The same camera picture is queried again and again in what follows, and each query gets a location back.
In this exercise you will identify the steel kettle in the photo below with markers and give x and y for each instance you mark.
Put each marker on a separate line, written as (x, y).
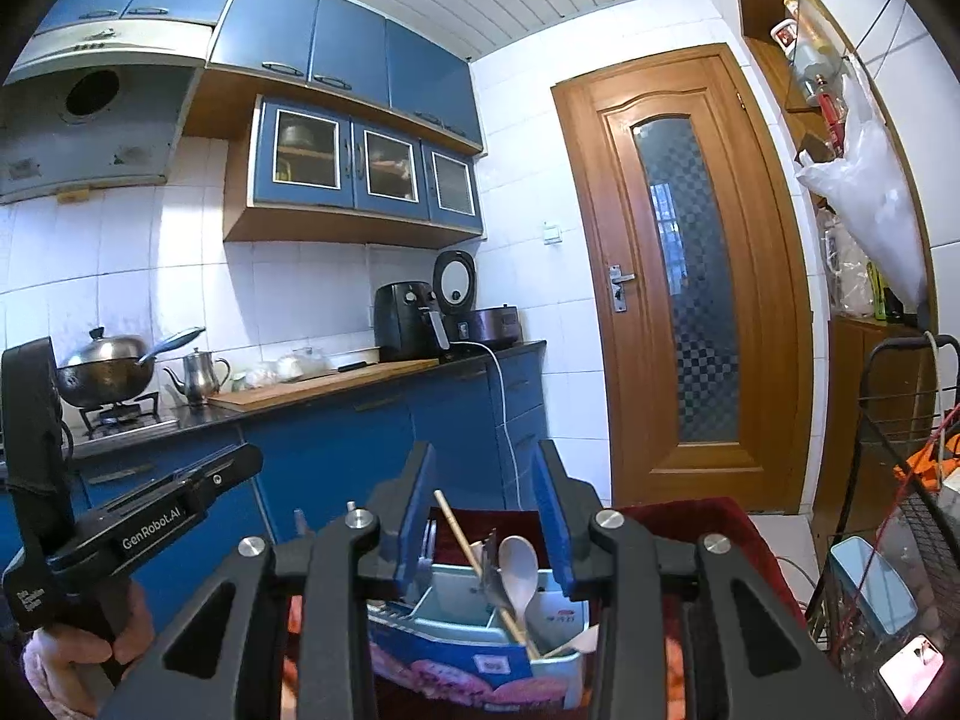
(201, 376)

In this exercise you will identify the smartphone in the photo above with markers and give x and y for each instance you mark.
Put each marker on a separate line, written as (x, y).
(910, 671)

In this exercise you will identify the wooden cutting board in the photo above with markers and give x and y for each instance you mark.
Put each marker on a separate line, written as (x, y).
(282, 394)

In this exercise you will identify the red floral blanket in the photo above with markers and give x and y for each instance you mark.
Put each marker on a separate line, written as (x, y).
(682, 520)

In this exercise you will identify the wooden door with glass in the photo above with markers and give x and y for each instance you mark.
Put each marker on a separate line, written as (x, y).
(697, 266)

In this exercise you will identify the range hood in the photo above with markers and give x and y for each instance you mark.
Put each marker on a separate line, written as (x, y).
(99, 104)

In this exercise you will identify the rice cooker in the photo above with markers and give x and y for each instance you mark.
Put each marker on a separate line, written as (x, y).
(455, 285)

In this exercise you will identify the black wire cart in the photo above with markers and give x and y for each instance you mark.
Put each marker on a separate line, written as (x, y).
(891, 562)

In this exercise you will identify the blue wall cabinets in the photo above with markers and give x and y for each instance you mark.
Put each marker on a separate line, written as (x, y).
(341, 125)

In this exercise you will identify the left hand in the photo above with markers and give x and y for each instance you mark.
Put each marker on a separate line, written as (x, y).
(53, 655)

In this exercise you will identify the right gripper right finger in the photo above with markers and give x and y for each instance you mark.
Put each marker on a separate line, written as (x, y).
(566, 509)

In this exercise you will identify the blue lower kitchen cabinets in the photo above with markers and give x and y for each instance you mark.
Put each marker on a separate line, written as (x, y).
(483, 416)

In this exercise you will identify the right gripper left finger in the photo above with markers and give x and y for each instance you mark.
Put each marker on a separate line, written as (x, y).
(402, 507)

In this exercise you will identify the white plastic spoon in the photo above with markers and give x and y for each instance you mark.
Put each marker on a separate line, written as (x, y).
(519, 569)

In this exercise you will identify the wooden shelf niche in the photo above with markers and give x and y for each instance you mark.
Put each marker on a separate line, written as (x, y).
(888, 53)

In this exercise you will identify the steel wok with lid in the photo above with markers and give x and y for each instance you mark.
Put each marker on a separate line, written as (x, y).
(111, 370)

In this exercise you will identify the left wooden chopstick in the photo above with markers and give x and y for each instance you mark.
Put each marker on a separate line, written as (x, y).
(512, 626)

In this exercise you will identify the white plastic bag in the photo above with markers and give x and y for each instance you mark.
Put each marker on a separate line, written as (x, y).
(869, 191)

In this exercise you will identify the black air fryer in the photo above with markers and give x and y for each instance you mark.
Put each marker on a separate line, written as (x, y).
(407, 323)

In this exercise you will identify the blue printed cardboard box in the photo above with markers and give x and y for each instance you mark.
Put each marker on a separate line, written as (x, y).
(476, 668)

